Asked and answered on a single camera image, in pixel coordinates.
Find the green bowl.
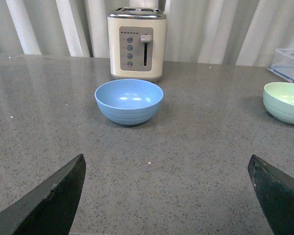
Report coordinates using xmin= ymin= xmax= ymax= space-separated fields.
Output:
xmin=263 ymin=82 xmax=294 ymax=124

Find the blue bowl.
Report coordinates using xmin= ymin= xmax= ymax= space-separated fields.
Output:
xmin=94 ymin=79 xmax=164 ymax=125

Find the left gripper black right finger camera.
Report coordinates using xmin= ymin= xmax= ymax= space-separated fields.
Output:
xmin=247 ymin=154 xmax=294 ymax=235

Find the cream two-slot toaster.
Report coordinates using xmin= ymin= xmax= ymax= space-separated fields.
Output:
xmin=107 ymin=7 xmax=167 ymax=82

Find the clear plastic food container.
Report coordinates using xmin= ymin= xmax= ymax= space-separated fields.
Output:
xmin=269 ymin=48 xmax=294 ymax=83

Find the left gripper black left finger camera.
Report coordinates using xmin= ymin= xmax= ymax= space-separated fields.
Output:
xmin=0 ymin=154 xmax=86 ymax=235

